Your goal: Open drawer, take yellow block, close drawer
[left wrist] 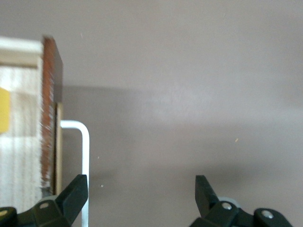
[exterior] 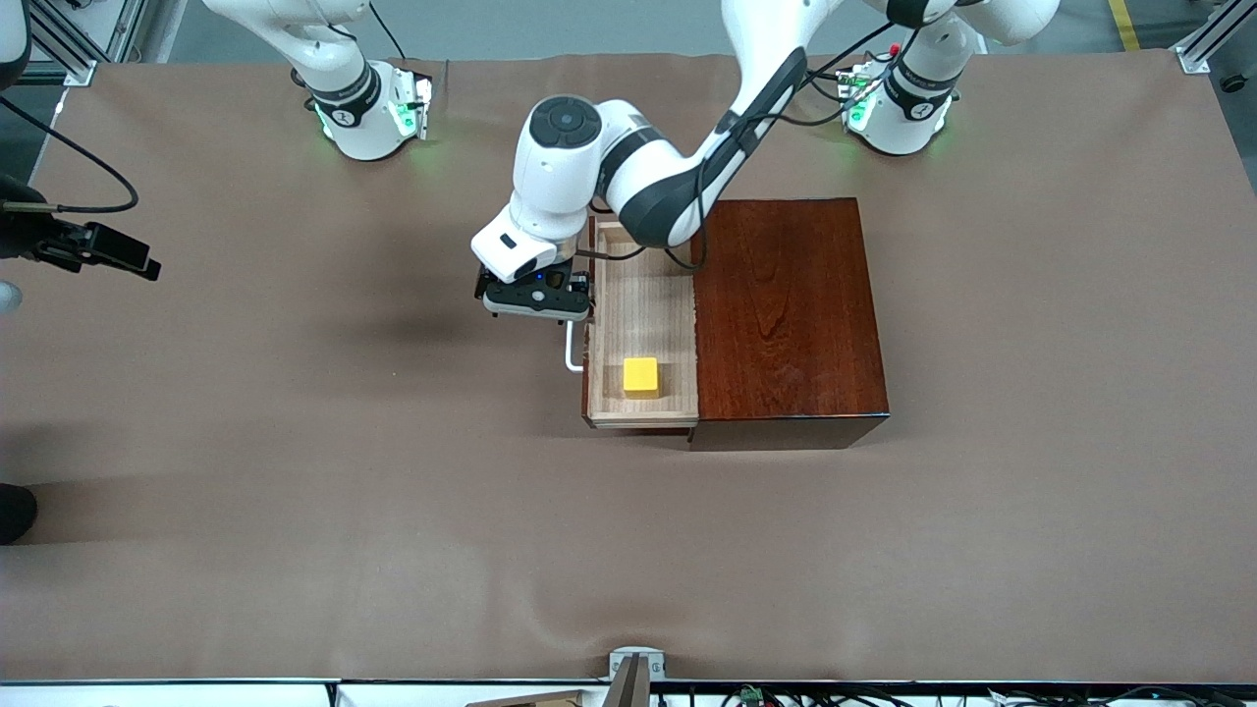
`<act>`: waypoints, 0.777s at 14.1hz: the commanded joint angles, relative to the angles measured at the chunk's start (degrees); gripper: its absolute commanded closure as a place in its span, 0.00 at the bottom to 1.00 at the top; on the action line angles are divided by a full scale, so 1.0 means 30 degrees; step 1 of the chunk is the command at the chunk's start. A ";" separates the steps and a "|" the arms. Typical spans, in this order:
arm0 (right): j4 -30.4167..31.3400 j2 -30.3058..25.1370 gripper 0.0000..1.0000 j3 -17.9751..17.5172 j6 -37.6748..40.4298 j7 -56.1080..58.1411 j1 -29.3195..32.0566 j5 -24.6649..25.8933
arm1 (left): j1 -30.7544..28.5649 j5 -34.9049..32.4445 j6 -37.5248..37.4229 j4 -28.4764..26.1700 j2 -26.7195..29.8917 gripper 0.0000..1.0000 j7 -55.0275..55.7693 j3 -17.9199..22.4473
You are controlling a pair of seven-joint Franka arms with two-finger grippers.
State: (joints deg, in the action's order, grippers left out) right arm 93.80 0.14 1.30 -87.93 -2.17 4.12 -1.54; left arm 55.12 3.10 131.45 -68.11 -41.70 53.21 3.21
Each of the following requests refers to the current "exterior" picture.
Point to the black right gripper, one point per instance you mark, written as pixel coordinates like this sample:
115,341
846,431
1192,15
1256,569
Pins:
27,237

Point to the brown cardboard piece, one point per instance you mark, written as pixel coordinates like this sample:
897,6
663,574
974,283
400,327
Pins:
530,699

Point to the aluminium frame profile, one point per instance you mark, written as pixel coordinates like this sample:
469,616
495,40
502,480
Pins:
69,44
1213,34

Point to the black round object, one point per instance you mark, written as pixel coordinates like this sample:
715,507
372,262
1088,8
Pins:
15,516

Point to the brown table cloth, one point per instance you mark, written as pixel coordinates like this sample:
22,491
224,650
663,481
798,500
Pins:
393,442

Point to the small black round knob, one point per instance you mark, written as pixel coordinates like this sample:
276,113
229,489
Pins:
1232,84

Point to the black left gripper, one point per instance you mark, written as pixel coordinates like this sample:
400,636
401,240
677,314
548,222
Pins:
479,285

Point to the yellow block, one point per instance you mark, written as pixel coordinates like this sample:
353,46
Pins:
640,378

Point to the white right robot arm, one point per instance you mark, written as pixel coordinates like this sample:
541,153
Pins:
358,128

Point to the dark wooden drawer cabinet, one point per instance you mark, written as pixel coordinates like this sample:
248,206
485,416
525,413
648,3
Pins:
795,324

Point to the grey metal bracket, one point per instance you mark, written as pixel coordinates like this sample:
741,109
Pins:
636,678

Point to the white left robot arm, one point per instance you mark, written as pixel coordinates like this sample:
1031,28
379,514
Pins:
550,182

